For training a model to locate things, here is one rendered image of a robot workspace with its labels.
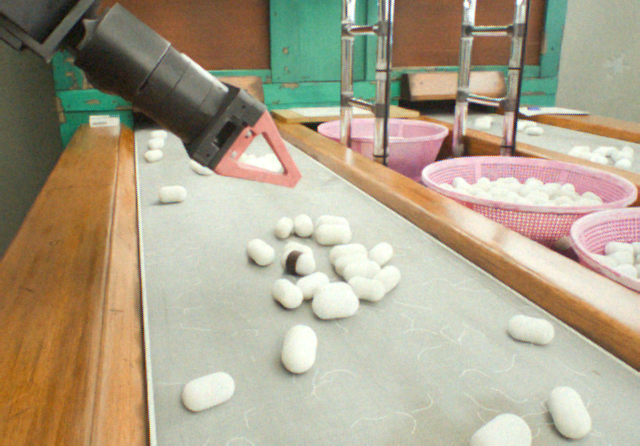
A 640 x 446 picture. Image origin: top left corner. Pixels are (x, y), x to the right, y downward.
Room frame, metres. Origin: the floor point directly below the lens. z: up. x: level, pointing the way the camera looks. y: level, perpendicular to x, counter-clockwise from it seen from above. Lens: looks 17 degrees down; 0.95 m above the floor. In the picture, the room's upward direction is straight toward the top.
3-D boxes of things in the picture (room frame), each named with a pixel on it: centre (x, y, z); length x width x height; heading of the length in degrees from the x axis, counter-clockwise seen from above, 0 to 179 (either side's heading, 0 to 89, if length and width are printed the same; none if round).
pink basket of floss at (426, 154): (1.11, -0.14, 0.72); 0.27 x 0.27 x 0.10
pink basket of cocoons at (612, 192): (0.69, -0.28, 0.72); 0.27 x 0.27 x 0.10
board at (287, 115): (1.32, -0.07, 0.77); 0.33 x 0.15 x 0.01; 108
